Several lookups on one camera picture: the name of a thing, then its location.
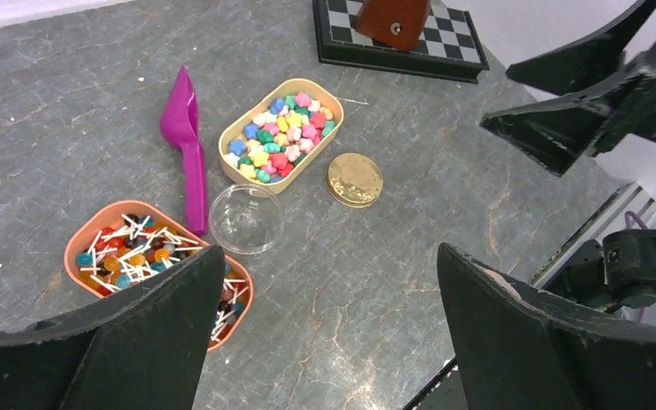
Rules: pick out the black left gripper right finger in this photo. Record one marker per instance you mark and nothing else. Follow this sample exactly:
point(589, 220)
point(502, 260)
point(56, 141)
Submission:
point(520, 347)

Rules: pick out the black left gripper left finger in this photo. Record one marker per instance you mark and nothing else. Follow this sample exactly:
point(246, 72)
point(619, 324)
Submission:
point(142, 348)

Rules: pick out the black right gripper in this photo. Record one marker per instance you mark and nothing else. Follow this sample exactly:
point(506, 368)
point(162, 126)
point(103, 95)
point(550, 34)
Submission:
point(555, 133)

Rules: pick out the orange tray of lollipops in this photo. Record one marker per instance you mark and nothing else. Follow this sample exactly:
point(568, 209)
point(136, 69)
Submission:
point(128, 242)

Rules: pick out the beige tray of star candies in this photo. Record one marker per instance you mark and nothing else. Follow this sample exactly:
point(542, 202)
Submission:
point(271, 144)

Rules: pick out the magenta plastic scoop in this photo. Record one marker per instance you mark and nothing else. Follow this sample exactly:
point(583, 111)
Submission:
point(179, 126)

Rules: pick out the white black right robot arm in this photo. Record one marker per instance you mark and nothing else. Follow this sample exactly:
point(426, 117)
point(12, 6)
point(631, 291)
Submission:
point(618, 271)

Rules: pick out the black white chessboard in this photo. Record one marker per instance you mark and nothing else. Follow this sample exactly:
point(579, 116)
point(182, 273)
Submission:
point(447, 48)

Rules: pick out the clear round plastic jar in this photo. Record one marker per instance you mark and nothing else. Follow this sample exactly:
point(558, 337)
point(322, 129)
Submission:
point(246, 219)

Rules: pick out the brown wooden metronome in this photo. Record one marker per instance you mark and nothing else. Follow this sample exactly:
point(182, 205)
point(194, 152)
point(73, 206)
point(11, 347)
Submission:
point(396, 23)

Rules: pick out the gold round lid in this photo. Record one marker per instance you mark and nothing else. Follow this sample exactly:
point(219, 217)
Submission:
point(354, 180)

